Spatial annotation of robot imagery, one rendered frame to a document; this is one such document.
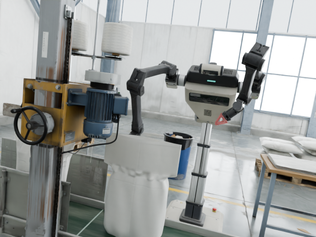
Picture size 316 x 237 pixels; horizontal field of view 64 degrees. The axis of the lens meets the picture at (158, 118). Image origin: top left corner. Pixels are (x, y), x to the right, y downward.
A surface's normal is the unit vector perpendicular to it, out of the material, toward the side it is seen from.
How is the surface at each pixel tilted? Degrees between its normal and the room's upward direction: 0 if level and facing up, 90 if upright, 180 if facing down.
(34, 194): 90
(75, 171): 90
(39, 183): 90
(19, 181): 90
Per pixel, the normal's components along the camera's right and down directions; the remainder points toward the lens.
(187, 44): -0.25, 0.11
